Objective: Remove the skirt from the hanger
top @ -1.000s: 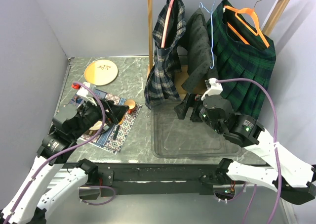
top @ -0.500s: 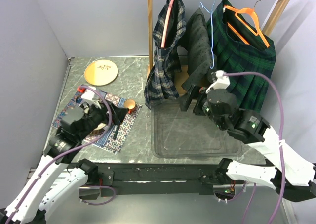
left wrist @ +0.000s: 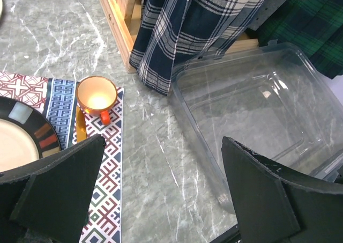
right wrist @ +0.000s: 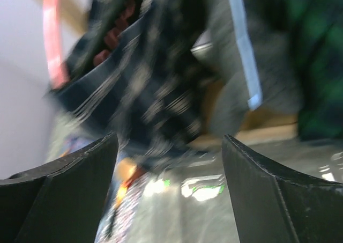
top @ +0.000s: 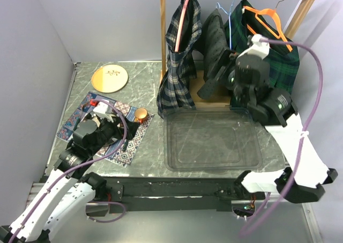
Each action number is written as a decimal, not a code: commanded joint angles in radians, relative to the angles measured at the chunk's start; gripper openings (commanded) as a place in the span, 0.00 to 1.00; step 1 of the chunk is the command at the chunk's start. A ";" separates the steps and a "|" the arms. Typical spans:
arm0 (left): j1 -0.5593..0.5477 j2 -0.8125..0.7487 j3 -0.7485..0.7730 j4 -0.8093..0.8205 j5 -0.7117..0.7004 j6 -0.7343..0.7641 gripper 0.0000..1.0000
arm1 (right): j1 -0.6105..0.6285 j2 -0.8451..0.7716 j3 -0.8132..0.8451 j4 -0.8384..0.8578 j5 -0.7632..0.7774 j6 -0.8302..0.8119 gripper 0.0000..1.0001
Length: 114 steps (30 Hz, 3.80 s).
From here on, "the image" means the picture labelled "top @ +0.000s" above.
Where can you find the dark grey dotted skirt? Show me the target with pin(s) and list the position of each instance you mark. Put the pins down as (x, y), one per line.
(211, 42)

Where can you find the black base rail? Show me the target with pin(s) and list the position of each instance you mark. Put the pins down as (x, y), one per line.
(171, 194)

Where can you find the beige round plate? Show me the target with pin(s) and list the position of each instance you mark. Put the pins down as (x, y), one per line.
(109, 78)

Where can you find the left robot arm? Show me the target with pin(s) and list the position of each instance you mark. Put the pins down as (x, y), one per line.
(68, 188)

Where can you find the dark green pen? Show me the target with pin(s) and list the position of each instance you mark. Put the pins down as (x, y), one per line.
(125, 145)

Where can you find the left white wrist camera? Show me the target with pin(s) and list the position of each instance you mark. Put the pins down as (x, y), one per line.
(103, 112)

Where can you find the wooden clothes rack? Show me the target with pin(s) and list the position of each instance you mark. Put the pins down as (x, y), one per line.
(269, 14)

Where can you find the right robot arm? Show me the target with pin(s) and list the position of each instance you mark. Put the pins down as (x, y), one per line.
(246, 75)

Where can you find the clear plastic bin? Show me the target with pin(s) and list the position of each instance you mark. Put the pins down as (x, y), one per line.
(211, 139)

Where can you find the pink hanger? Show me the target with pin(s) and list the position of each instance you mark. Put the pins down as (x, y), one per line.
(178, 31)

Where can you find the copper cup with handle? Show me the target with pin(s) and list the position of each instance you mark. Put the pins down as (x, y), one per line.
(141, 114)

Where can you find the navy beige plaid skirt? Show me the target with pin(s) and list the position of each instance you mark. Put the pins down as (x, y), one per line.
(174, 90)

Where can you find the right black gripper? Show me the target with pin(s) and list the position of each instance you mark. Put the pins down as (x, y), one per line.
(226, 59)

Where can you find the light blue wire hanger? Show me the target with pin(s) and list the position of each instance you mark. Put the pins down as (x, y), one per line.
(229, 14)

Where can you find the blue patterned placemat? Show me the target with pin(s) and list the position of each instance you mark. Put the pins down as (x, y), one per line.
(121, 158)

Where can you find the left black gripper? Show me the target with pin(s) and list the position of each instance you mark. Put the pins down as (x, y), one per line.
(119, 131)

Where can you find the green navy plaid skirt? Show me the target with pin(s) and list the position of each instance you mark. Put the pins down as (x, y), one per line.
(284, 63)

